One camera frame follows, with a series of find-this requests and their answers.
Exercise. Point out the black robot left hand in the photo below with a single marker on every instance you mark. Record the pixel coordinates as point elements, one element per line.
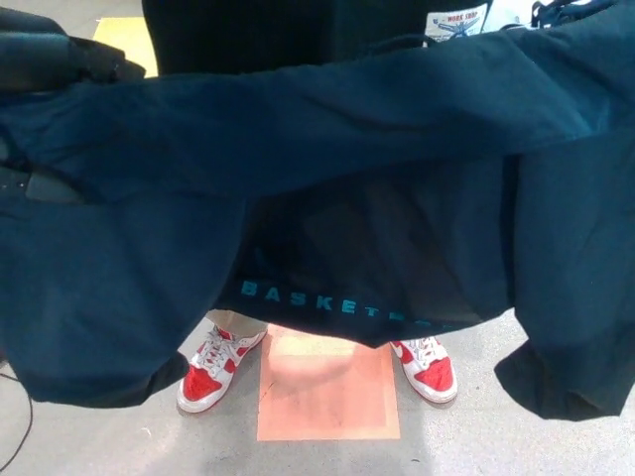
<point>94,62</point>

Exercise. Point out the dark teal coat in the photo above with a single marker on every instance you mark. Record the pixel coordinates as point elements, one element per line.
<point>317,149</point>

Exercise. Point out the person's right red white sneaker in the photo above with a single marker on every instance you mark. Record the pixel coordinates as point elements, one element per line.
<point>213,377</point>

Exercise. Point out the person's red white sneaker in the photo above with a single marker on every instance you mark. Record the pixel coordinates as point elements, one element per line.
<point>213,377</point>
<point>431,372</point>

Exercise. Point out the person's left red white sneaker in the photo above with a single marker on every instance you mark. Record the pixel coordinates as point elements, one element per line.
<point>431,372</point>

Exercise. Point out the yellow rectangular floor marker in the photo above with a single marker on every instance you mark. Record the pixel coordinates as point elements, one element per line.
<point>126,44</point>

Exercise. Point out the black ribbed shirt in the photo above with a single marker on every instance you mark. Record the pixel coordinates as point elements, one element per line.
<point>248,35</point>

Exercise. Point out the khaki trousers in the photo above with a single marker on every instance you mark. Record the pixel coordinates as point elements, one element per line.
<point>238,324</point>

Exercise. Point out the orange square floor marker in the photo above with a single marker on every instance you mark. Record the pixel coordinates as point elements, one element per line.
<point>327,396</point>

